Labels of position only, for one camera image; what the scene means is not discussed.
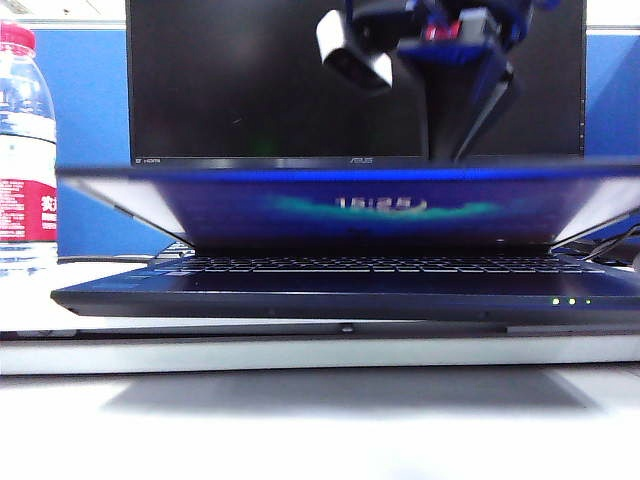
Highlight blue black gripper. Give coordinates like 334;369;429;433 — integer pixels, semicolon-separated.
344;0;539;163

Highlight black Hasee laptop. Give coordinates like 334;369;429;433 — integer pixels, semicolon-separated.
49;158;640;324

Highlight black ASUS monitor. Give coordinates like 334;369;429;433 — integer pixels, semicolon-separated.
125;0;587;169

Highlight white flat slab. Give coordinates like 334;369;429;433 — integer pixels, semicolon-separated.
0;334;640;377

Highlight black keyboard white keys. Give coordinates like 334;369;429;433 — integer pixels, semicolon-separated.
156;240;194;261

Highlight blue office partition panel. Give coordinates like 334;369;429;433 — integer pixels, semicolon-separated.
30;28;640;258

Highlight clear water bottle red label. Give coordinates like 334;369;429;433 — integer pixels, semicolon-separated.
0;20;59;279

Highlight black cable bundle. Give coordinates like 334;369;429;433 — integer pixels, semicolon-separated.
564;219;640;266

